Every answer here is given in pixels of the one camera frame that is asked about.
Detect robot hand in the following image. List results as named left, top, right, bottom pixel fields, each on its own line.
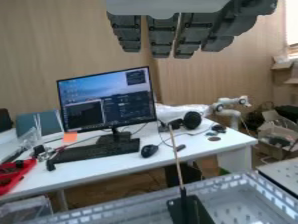
left=105, top=0, right=279, bottom=60

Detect computer monitor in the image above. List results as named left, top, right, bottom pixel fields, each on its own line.
left=56, top=65, right=158, bottom=145

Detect small white jointed device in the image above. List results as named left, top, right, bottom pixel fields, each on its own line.
left=209, top=95, right=253, bottom=132

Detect black headphones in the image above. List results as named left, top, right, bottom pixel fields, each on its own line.
left=166, top=110, right=204, bottom=131

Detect black computer mouse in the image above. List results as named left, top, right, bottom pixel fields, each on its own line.
left=210, top=123, right=228, bottom=134
left=140, top=143, right=161, bottom=159

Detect thin stick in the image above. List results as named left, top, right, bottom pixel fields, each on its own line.
left=166, top=123, right=186, bottom=192

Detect orange sticky note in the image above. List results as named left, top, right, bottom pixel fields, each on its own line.
left=61, top=131, right=80, bottom=144

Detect black keyboard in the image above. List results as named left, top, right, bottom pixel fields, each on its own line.
left=45, top=137, right=141, bottom=167

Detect white desk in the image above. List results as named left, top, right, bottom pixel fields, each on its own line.
left=0, top=114, right=260, bottom=212

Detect black plate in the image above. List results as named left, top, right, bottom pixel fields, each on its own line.
left=165, top=187, right=216, bottom=224

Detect red tray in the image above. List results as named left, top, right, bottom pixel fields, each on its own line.
left=0, top=157, right=39, bottom=197

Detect clear box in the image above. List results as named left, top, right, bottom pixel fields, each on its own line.
left=21, top=169, right=298, bottom=224

